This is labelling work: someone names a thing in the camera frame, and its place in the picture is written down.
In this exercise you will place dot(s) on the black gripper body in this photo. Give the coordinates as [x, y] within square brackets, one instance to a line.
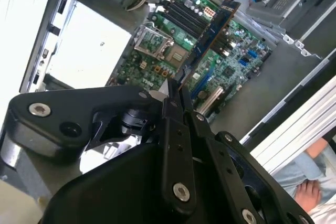
[118, 195]

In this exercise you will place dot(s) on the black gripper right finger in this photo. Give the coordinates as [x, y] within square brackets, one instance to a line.
[223, 161]

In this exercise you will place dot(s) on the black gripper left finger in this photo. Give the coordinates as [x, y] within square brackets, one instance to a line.
[65, 103]

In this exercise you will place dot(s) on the blue RAM stick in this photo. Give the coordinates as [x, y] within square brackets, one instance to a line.
[210, 35]

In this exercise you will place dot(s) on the person's hand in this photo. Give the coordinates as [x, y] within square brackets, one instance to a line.
[308, 195]

